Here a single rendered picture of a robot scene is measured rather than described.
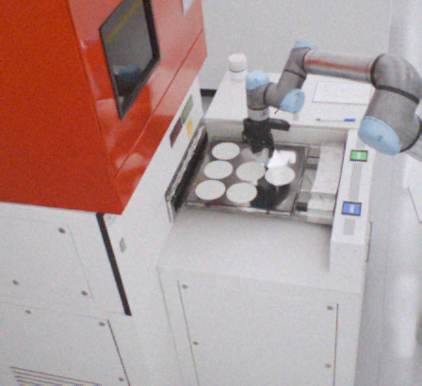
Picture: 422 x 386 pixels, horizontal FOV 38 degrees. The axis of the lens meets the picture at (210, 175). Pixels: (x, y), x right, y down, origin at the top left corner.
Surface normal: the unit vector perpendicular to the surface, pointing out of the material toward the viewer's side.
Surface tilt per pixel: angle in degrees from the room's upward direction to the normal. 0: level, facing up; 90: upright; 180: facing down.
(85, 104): 90
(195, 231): 0
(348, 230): 0
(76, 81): 90
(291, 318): 90
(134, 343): 90
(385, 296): 0
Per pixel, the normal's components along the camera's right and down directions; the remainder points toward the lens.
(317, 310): -0.26, 0.63
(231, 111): -0.10, -0.77
